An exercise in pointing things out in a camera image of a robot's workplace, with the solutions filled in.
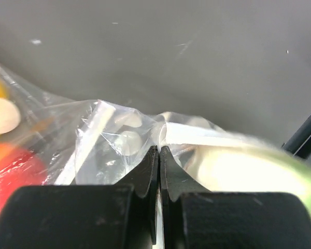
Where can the polka dot bag with fruit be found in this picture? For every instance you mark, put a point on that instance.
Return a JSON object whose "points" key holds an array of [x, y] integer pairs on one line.
{"points": [[39, 135]]}

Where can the polka dot bag with vegetables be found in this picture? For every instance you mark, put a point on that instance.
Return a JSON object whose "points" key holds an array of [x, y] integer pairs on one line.
{"points": [[119, 137]]}

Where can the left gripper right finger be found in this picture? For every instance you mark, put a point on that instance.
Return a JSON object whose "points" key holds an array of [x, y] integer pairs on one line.
{"points": [[235, 220]]}

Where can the fake green lettuce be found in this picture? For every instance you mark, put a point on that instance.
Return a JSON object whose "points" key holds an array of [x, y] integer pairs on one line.
{"points": [[249, 169]]}

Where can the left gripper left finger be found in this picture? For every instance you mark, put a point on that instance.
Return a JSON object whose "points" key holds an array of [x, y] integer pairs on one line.
{"points": [[75, 218]]}

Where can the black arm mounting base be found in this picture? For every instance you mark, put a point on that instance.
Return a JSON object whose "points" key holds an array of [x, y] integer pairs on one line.
{"points": [[300, 143]]}

